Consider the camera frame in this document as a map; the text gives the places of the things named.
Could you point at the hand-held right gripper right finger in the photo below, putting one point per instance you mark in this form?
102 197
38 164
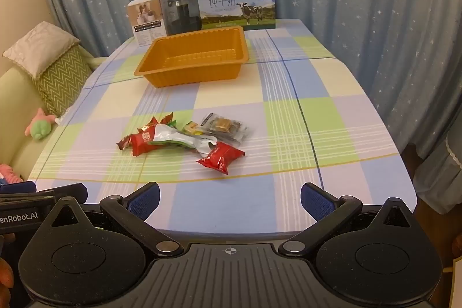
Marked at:
317 203

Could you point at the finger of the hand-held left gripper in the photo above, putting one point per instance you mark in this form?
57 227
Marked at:
18 186
68 192

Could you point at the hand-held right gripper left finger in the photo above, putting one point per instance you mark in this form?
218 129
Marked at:
144 201

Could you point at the red snack packet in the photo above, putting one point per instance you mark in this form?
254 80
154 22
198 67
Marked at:
142 142
220 156

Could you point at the small dark red candy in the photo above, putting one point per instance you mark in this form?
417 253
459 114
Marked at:
123 142

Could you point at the white and green pouch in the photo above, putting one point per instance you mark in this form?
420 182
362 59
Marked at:
173 138

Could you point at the red candy wrapper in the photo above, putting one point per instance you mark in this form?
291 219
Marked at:
151 124
166 118

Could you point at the green candy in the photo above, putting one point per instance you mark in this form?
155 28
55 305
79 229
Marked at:
177 125

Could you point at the yellow candy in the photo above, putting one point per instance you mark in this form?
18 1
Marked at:
191 128

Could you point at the orange plastic tray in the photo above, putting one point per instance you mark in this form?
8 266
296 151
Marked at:
187 53

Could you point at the person's left hand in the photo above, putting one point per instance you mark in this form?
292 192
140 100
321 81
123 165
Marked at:
5 275

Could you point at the pink striped cloth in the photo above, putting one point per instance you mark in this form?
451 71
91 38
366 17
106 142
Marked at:
11 173

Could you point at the pink and green plush toy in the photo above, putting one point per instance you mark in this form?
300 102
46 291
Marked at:
41 129

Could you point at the green chevron cushion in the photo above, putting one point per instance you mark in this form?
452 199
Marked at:
18 95

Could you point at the green zigzag cushion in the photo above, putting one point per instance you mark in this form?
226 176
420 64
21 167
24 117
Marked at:
61 77

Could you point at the light blue lace-trimmed cloth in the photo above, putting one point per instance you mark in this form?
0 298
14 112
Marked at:
440 178

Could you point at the white product box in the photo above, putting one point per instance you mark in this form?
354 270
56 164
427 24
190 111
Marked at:
148 26

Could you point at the dark green glass jar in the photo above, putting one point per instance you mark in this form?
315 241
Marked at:
180 15

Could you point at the blue milk carton box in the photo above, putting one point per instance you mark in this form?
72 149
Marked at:
234 5

